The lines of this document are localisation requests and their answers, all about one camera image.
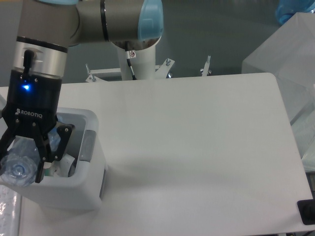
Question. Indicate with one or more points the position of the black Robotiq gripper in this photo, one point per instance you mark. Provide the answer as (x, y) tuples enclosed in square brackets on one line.
[(30, 112)]

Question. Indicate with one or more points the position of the clear plastic water bottle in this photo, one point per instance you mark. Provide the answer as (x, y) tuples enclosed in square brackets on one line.
[(19, 165)]

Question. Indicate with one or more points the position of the white plastic wrapper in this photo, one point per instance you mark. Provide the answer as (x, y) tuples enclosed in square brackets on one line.
[(60, 168)]

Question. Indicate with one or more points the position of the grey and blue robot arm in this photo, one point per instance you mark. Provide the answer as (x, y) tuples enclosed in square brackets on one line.
[(47, 28)]

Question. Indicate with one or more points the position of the white trash can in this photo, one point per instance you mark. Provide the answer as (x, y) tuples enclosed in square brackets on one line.
[(84, 186)]

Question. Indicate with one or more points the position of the clear plastic sheet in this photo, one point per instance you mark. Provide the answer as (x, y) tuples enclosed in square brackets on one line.
[(10, 209)]

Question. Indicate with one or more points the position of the translucent white storage box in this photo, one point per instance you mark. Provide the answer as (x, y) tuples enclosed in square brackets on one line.
[(289, 54)]

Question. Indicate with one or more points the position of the black device at table edge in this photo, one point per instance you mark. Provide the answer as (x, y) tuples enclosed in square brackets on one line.
[(307, 211)]

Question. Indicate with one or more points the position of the blue water jug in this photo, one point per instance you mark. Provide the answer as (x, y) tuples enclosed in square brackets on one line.
[(287, 8)]

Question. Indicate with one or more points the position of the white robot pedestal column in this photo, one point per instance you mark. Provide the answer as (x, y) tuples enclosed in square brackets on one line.
[(141, 52)]

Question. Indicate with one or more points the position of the white mounting bracket frame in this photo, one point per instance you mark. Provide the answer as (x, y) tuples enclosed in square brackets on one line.
[(131, 71)]

